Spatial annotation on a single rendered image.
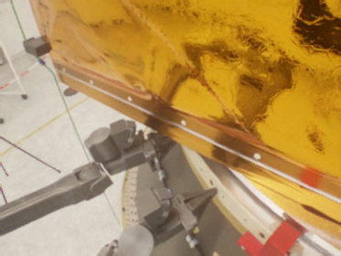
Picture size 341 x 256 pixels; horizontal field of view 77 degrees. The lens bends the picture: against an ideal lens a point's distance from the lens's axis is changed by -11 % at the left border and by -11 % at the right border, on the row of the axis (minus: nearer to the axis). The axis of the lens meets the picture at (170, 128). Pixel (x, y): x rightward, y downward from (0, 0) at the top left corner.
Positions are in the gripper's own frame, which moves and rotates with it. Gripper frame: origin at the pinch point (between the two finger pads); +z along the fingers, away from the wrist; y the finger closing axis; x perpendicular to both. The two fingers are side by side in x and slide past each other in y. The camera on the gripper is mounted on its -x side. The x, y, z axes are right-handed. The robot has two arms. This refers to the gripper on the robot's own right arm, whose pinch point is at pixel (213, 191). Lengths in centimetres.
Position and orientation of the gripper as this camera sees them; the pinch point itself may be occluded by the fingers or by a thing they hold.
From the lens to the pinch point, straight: 50.7
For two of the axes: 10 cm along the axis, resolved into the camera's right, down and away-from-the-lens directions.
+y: -4.9, -5.4, 6.8
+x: 2.2, 6.8, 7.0
